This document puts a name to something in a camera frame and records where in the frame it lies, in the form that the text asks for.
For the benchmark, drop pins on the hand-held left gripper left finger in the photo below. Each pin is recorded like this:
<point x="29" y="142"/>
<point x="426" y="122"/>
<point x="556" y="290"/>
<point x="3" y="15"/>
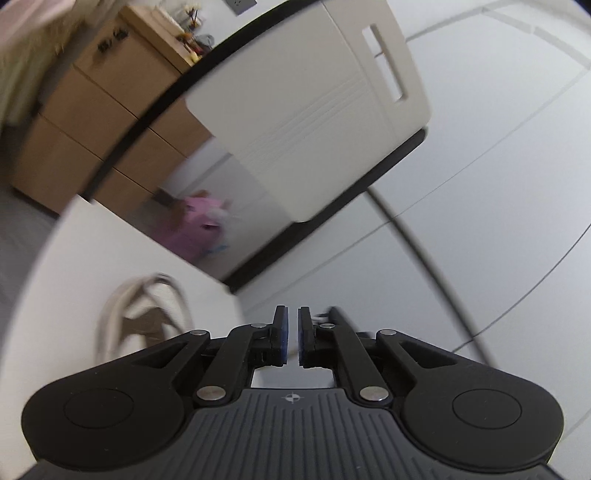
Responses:
<point x="281" y="341"/>

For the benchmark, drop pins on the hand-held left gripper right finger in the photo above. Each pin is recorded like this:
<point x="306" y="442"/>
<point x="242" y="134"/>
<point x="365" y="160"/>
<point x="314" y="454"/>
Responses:
<point x="305" y="341"/>

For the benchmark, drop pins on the white and brown shoe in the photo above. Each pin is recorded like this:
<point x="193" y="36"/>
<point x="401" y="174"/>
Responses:
<point x="147" y="323"/>

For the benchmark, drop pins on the pink cardboard box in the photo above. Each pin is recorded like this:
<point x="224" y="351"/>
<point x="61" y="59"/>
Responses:
<point x="194" y="226"/>

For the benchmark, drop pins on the wooden nightstand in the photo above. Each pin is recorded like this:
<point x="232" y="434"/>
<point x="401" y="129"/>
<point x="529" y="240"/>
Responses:
<point x="92" y="124"/>

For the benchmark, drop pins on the pile of small sundries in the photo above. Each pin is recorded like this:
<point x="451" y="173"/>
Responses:
<point x="196" y="41"/>

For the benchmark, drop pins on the dark key bunch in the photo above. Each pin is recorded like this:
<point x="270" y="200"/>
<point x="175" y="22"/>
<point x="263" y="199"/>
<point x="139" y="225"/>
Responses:
<point x="108" y="44"/>

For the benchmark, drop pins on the cream bed skirt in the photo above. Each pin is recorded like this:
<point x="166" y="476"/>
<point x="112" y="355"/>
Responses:
<point x="23" y="60"/>

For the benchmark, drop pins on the white chair with black frame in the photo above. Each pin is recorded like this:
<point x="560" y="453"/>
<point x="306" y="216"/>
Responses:
<point x="314" y="115"/>

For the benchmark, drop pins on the grey wall socket panel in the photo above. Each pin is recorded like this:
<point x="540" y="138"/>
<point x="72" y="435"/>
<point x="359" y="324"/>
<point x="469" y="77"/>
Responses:
<point x="240" y="4"/>

